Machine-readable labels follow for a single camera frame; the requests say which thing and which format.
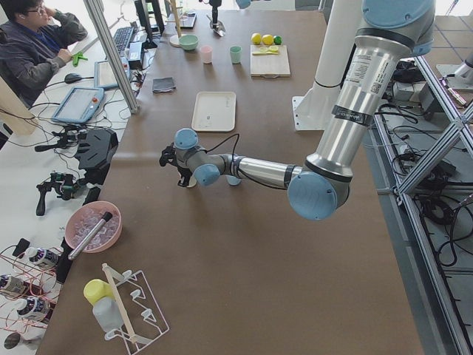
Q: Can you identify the wooden cutting board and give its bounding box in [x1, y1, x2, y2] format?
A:
[250, 44, 291, 78]

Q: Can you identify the light blue cup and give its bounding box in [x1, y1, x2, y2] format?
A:
[225, 175, 242, 186]

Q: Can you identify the steel ice scoop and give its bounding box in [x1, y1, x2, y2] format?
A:
[206, 15, 226, 37]

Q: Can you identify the pink bowl of ice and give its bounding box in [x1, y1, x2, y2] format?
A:
[64, 200, 123, 254]

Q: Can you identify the green cup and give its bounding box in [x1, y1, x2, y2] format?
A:
[229, 46, 242, 64]

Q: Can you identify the cream rectangular tray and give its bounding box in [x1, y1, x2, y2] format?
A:
[191, 92, 237, 132]

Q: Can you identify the grey folded cloth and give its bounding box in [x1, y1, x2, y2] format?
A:
[152, 77, 176, 93]

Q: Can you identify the white wire drying rack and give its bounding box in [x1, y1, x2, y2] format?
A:
[102, 263, 171, 354]

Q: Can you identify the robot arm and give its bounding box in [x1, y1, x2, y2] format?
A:
[159, 1, 435, 220]

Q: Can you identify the cream white cup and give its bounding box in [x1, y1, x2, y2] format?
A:
[187, 177, 197, 188]

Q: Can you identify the blue teach pendant near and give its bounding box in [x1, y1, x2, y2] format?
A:
[51, 87, 104, 124]

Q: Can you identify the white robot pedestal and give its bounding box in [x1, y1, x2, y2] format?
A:
[293, 0, 362, 131]

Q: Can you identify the green bowl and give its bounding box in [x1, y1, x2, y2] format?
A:
[178, 34, 199, 51]

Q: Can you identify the blue teach pendant far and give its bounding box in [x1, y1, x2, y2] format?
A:
[94, 60, 118, 90]

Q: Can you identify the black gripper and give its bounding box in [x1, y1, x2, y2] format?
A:
[159, 143, 192, 186]

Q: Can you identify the wooden cup tree stand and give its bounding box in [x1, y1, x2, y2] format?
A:
[166, 0, 182, 48]

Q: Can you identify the seated person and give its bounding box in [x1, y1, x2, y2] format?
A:
[1, 1, 88, 107]

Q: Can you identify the yellow plastic knife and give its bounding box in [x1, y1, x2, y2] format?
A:
[251, 51, 279, 56]

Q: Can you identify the clear bottle on rack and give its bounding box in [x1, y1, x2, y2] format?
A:
[92, 297, 124, 333]

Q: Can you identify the yellow cup on rack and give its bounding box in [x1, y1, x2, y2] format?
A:
[83, 279, 114, 305]

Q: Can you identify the blue teach pendant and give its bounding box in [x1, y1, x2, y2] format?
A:
[94, 60, 118, 90]
[51, 87, 104, 124]

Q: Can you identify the pink cup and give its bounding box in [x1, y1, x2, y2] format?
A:
[200, 45, 213, 64]

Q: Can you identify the copper wire bottle rack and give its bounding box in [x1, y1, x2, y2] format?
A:
[1, 243, 61, 334]

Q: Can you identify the whole lemon outer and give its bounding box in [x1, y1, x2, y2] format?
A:
[251, 33, 262, 45]

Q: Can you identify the steel muddler black tip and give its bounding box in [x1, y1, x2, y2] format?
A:
[67, 212, 113, 260]

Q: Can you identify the green lime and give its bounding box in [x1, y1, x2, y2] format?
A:
[273, 35, 282, 45]

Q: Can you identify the black keyboard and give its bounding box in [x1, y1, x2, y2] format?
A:
[112, 27, 134, 53]

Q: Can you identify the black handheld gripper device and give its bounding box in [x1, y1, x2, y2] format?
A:
[35, 172, 86, 216]

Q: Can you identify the whole lemon near lime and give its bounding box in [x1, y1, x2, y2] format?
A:
[262, 34, 274, 46]

